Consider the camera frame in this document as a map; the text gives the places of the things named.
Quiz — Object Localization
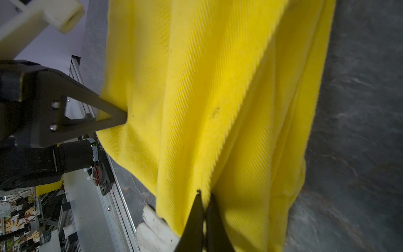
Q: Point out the white knit work glove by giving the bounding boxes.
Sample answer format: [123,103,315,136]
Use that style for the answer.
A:
[135,205,179,252]

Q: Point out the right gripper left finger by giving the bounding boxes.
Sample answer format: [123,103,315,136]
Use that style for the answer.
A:
[174,190,204,252]

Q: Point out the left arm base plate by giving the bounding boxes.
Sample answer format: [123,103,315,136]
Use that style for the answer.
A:
[88,134,115,196]

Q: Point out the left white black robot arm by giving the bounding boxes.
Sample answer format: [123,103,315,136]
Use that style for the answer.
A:
[1,60,128,191]

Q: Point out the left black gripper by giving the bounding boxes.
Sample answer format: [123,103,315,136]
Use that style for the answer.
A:
[1,60,128,148]

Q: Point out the aluminium frame rail front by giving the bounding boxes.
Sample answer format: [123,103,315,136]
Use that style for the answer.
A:
[61,55,141,252]

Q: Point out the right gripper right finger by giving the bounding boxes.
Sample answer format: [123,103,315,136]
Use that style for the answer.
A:
[205,194,235,252]

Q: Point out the yellow trousers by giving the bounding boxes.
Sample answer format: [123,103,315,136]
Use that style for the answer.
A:
[97,1,336,252]

